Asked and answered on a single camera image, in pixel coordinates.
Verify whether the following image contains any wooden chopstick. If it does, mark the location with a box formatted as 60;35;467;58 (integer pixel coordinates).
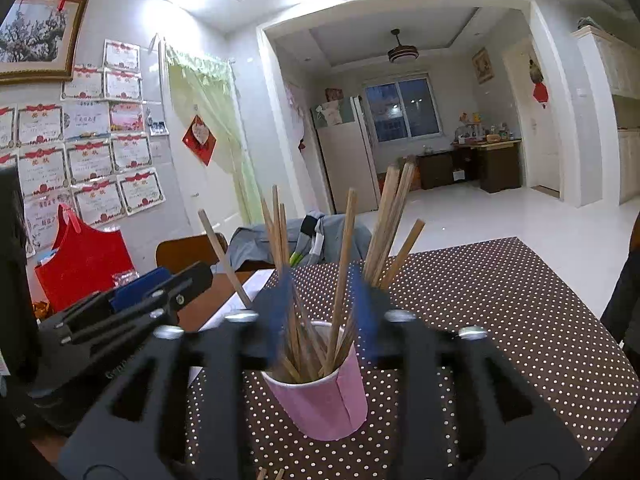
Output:
260;184;303;382
198;209;252;309
363;165;399;283
278;204;300;370
322;188;357;376
378;219;425;289
368;160;416;286

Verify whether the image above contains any pink paper cup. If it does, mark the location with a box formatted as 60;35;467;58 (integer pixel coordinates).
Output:
262;344;368;441

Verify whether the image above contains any clear plastic packet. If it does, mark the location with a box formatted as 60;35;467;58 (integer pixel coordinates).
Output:
113;270;140;288

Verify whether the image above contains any brown wooden chair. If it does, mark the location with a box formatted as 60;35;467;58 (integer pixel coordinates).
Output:
155;234;218;274

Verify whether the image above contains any red tote bag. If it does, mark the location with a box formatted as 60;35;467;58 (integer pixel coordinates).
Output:
35;204;134;313

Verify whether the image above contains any brown polka dot mat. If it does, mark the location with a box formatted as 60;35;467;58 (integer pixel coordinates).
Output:
184;235;640;480

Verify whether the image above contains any dark jacket on chair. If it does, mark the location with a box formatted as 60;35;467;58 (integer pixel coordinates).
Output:
601;219;640;352

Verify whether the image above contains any grey jacket on chair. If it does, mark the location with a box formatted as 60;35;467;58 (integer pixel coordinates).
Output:
228;211;345;270

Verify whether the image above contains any green door curtain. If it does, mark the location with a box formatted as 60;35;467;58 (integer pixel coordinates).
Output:
164;44;262;224

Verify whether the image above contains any white refrigerator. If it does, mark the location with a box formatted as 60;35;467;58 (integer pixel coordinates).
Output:
311;96;380;214

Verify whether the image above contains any dark wooden desk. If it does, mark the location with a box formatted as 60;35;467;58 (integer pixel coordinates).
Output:
416;140;523;193

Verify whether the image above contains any framed blossom painting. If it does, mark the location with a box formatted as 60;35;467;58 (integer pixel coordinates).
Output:
1;0;89;86

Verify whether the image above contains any window with bars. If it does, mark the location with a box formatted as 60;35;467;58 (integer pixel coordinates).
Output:
364;76;442;143

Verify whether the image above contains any red door ornament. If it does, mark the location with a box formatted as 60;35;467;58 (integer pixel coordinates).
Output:
529;58;549;107

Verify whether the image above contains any round ceiling fan lamp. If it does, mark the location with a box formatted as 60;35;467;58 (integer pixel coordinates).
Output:
387;28;420;64

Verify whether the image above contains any small framed picture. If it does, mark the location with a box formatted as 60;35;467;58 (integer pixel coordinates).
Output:
472;48;495;84

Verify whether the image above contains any white tall cabinet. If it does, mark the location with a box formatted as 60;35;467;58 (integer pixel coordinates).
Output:
573;26;639;206

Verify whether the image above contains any red diamond wall decoration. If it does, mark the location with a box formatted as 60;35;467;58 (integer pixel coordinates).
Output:
182;115;216;166

